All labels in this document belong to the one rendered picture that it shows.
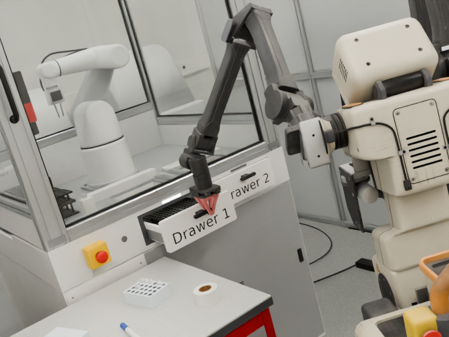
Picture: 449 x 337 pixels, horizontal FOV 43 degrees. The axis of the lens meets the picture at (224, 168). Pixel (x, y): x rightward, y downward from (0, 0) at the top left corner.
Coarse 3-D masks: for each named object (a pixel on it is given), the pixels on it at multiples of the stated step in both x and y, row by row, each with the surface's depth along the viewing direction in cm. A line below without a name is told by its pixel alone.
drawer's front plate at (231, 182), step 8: (264, 160) 228; (248, 168) 223; (256, 168) 226; (264, 168) 228; (232, 176) 219; (240, 176) 221; (256, 176) 226; (264, 176) 228; (272, 176) 231; (216, 184) 215; (224, 184) 217; (232, 184) 219; (240, 184) 222; (256, 184) 226; (264, 184) 228; (272, 184) 231; (232, 192) 220; (248, 192) 224; (256, 192) 226; (240, 200) 222
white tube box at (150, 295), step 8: (128, 288) 175; (144, 288) 172; (152, 288) 171; (160, 288) 170; (168, 288) 171; (128, 296) 172; (136, 296) 170; (144, 296) 167; (152, 296) 166; (160, 296) 169; (168, 296) 171; (136, 304) 171; (144, 304) 169; (152, 304) 166
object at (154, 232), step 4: (188, 196) 220; (144, 224) 201; (148, 224) 199; (152, 224) 198; (148, 228) 200; (152, 228) 197; (156, 228) 194; (148, 232) 200; (152, 232) 197; (156, 232) 195; (160, 232) 193; (148, 236) 201; (152, 236) 199; (156, 236) 196; (160, 236) 193; (156, 240) 197; (160, 240) 194
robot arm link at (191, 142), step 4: (192, 136) 184; (188, 140) 186; (192, 140) 184; (188, 144) 186; (192, 144) 184; (184, 148) 195; (188, 148) 187; (192, 148) 184; (184, 152) 195; (188, 152) 192; (192, 152) 191; (196, 152) 185; (200, 152) 186; (204, 152) 187; (208, 152) 188; (212, 152) 188; (180, 156) 195; (184, 156) 192; (180, 160) 194; (184, 160) 191; (180, 164) 195; (184, 164) 192; (188, 168) 191
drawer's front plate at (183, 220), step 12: (228, 192) 201; (216, 204) 198; (228, 204) 201; (180, 216) 190; (192, 216) 193; (204, 216) 196; (216, 216) 198; (168, 228) 188; (180, 228) 190; (216, 228) 199; (168, 240) 188; (192, 240) 193
